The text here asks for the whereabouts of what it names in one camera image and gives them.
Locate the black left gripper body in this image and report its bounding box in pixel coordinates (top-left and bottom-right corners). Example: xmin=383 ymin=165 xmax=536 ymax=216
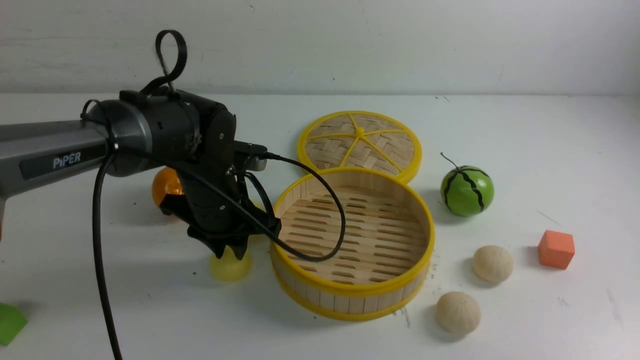
xmin=160 ymin=174 xmax=282 ymax=247

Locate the woven bamboo steamer lid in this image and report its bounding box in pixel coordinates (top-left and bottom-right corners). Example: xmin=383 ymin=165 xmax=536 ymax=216
xmin=295 ymin=111 xmax=423 ymax=183

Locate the green toy watermelon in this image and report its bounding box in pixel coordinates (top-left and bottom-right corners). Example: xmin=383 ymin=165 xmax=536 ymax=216
xmin=439 ymin=152 xmax=495 ymax=217

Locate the bamboo steamer tray yellow rim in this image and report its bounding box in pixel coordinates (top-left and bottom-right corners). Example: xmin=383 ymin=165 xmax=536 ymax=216
xmin=270 ymin=168 xmax=435 ymax=321

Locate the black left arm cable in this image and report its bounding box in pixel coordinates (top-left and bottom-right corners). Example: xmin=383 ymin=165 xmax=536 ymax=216
xmin=80 ymin=30 xmax=347 ymax=360

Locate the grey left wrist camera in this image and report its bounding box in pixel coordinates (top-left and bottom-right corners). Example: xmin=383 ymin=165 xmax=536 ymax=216
xmin=233 ymin=140 xmax=268 ymax=173

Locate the orange toy tangerine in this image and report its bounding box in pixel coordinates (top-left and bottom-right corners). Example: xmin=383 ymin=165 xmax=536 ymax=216
xmin=151 ymin=167 xmax=185 ymax=208

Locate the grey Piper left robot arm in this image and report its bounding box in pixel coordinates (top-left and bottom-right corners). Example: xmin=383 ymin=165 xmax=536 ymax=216
xmin=0 ymin=86 xmax=281 ymax=260

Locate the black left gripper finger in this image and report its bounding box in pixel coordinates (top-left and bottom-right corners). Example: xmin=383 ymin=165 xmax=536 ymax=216
xmin=201 ymin=237 xmax=227 ymax=260
xmin=228 ymin=237 xmax=249 ymax=261

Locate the green foam cube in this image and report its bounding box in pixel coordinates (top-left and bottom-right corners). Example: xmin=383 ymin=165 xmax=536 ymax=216
xmin=0 ymin=302 xmax=28 ymax=346

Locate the yellow bun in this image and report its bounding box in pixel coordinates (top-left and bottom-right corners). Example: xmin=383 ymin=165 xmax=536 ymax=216
xmin=252 ymin=200 xmax=266 ymax=212
xmin=208 ymin=246 xmax=253 ymax=282

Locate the white bun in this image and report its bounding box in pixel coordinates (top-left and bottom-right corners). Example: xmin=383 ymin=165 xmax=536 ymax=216
xmin=435 ymin=291 xmax=482 ymax=337
xmin=471 ymin=244 xmax=514 ymax=285

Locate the orange foam cube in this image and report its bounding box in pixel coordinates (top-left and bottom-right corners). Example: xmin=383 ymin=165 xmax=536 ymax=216
xmin=537 ymin=229 xmax=575 ymax=271

